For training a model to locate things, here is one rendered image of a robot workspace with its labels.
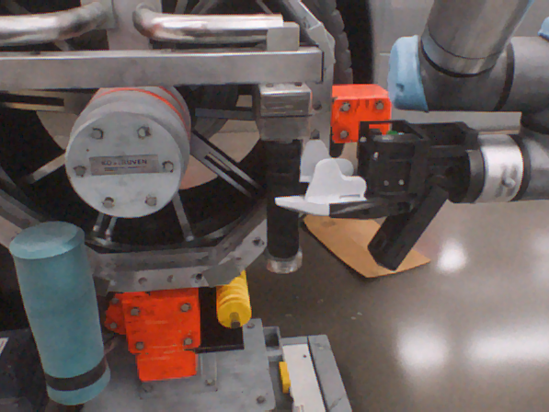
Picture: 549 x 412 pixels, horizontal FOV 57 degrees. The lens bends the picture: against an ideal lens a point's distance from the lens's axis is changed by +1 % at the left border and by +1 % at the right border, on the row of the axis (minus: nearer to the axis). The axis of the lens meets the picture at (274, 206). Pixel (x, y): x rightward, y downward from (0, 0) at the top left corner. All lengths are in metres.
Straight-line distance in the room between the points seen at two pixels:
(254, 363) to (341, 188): 0.76
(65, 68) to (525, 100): 0.44
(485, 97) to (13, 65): 0.45
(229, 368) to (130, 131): 0.75
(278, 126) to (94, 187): 0.23
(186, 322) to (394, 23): 0.63
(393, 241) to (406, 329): 1.14
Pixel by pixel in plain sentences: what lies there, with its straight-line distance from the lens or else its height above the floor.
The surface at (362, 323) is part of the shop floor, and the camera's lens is 1.70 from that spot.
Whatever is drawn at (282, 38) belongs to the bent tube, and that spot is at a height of 0.99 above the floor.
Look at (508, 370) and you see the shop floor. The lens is 1.67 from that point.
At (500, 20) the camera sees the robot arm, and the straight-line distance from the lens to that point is 0.47.
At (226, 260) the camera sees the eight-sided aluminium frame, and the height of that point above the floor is 0.63.
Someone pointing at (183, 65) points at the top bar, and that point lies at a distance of 0.51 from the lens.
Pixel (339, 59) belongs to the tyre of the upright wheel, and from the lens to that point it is 0.81.
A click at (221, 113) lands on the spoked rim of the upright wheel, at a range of 0.83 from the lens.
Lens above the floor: 1.06
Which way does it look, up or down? 26 degrees down
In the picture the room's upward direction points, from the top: straight up
